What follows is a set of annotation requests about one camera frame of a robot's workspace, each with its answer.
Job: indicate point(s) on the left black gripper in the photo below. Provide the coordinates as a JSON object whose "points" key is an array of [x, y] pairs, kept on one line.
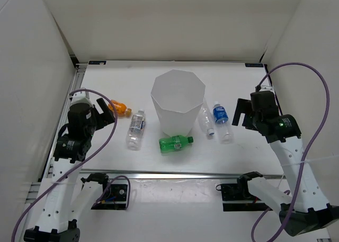
{"points": [[105, 109]]}

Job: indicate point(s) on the clear bottle white label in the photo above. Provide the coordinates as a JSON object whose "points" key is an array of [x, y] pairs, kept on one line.
{"points": [[136, 130]]}

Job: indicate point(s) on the left aluminium frame rail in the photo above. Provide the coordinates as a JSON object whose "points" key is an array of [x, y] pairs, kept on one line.
{"points": [[30, 219]]}

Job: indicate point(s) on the blue label Pocari bottle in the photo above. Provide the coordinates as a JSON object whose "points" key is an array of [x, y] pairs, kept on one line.
{"points": [[222, 123]]}

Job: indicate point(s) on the clear plastic bottle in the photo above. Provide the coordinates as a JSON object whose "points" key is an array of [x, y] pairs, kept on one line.
{"points": [[205, 120]]}

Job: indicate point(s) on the green plastic bottle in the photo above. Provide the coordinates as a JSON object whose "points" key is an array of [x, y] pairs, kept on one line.
{"points": [[174, 143]]}

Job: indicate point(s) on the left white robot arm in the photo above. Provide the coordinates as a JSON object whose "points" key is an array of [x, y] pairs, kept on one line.
{"points": [[73, 143]]}

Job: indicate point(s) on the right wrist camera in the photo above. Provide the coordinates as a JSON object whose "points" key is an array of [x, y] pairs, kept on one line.
{"points": [[260, 88]]}

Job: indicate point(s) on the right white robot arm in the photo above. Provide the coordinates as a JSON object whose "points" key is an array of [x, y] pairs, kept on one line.
{"points": [[307, 209]]}

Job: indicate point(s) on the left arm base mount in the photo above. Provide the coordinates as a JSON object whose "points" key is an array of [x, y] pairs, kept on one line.
{"points": [[116, 195]]}

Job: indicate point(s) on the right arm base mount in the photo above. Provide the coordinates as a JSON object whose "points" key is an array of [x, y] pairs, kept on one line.
{"points": [[233, 200]]}

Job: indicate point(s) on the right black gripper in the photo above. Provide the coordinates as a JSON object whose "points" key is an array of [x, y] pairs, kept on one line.
{"points": [[243, 106]]}

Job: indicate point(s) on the white octagonal plastic bin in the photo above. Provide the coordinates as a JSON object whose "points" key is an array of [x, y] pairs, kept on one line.
{"points": [[177, 96]]}

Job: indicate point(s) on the orange plastic bottle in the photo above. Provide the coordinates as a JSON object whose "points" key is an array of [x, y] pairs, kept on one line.
{"points": [[122, 109]]}

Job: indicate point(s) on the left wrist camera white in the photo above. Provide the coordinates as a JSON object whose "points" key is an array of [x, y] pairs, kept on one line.
{"points": [[80, 95]]}

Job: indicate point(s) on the aluminium front rail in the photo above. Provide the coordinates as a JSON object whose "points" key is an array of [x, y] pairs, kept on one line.
{"points": [[147, 175]]}

